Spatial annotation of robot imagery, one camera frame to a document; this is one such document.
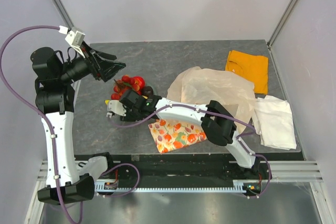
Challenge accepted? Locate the orange folded cloth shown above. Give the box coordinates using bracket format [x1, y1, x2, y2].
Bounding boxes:
[225, 50, 269, 95]

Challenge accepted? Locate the white slotted cable duct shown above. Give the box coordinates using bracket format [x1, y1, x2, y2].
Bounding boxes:
[95, 181, 262, 194]

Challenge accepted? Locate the grey green plate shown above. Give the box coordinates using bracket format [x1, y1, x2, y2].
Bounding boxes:
[152, 87, 159, 95]

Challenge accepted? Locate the right aluminium frame post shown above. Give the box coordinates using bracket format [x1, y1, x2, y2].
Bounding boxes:
[267, 0, 316, 48]

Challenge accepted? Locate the floral folded cloth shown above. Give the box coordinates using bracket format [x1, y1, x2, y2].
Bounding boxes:
[148, 119, 207, 154]

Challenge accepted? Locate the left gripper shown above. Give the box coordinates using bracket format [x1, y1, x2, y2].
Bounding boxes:
[58, 40, 125, 83]

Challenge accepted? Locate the fake red apple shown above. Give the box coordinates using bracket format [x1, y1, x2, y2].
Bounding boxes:
[133, 76, 145, 90]

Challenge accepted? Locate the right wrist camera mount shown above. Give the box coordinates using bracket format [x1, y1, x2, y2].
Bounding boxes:
[106, 100, 127, 118]

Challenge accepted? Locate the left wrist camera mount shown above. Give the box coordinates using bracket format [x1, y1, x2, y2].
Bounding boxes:
[59, 26, 86, 58]

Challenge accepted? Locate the fake strawberry bunch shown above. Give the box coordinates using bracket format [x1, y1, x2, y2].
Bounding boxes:
[110, 75, 141, 100]

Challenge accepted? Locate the banana print plastic bag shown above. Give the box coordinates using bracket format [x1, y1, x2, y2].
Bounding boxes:
[166, 67, 256, 123]

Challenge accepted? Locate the white folded cloth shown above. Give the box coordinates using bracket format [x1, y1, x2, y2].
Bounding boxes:
[252, 95, 297, 150]

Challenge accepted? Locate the fake dark avocado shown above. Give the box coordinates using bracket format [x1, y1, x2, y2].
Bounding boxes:
[141, 86, 154, 97]

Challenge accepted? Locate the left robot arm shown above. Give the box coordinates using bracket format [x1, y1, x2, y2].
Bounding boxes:
[30, 46, 126, 205]

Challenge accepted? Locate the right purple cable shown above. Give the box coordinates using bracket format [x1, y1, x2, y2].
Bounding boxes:
[109, 104, 272, 200]

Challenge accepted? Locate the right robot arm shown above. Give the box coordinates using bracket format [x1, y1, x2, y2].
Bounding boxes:
[115, 90, 260, 179]

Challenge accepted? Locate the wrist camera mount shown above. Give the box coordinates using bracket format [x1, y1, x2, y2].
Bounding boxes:
[106, 100, 127, 118]
[59, 26, 86, 58]

